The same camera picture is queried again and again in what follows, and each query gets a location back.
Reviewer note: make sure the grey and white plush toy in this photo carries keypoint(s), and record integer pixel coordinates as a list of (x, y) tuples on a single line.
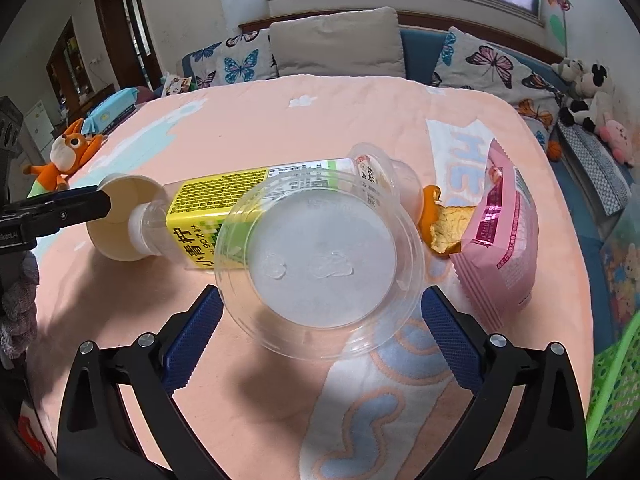
[(567, 67)]

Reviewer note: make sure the clear bottle with yellow label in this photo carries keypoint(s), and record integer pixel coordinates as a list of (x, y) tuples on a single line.
[(200, 200)]

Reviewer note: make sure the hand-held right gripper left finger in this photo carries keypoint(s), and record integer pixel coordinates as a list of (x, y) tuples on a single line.
[(195, 340)]

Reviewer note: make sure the person's left forearm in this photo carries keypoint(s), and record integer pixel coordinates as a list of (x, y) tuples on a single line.
[(17, 310)]

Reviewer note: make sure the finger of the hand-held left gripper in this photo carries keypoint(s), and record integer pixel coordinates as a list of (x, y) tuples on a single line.
[(75, 212), (55, 197)]

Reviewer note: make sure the large butterfly print pillow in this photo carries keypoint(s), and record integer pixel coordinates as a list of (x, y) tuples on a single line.
[(490, 65)]

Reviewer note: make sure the grey patterned cloth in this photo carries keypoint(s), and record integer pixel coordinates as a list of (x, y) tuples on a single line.
[(595, 170)]

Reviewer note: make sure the orange fox plush toy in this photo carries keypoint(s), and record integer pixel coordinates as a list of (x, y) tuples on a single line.
[(67, 152)]

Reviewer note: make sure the orange peel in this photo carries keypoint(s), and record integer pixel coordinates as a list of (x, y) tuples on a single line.
[(445, 230)]

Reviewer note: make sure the pink plush toy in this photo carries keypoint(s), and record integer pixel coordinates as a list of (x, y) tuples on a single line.
[(620, 135)]

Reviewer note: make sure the green plastic basket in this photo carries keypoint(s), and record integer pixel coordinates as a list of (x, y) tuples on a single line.
[(612, 390)]

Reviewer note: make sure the blue tissue pack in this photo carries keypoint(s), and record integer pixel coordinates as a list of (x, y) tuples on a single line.
[(112, 110)]

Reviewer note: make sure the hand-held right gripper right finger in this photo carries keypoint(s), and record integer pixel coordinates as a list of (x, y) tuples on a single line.
[(452, 340)]

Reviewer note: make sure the small orange ball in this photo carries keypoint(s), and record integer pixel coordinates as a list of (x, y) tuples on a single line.
[(554, 150)]

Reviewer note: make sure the pink printed blanket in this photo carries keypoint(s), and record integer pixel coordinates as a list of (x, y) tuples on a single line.
[(250, 125)]

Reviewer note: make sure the white cabinet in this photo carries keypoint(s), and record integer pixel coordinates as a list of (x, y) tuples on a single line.
[(37, 125)]

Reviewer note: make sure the beige pillow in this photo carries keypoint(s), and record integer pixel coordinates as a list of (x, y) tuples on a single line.
[(335, 42)]

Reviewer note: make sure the dark wooden cabinet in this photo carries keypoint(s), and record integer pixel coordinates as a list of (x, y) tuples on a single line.
[(70, 60)]

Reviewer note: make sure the clear plastic cup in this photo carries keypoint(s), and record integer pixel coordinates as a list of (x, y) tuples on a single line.
[(325, 260)]

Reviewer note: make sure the brown wooden door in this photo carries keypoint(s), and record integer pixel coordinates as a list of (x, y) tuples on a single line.
[(107, 20)]

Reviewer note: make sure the black and white cow plush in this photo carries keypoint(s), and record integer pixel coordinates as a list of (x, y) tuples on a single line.
[(597, 95)]

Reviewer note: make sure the pink snack packet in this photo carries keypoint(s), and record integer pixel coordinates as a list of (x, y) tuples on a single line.
[(500, 240)]

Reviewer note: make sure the small butterfly print pillow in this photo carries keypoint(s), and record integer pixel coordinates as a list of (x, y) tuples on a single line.
[(240, 60)]

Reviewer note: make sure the small printed box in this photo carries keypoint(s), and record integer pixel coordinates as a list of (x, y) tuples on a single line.
[(175, 85)]

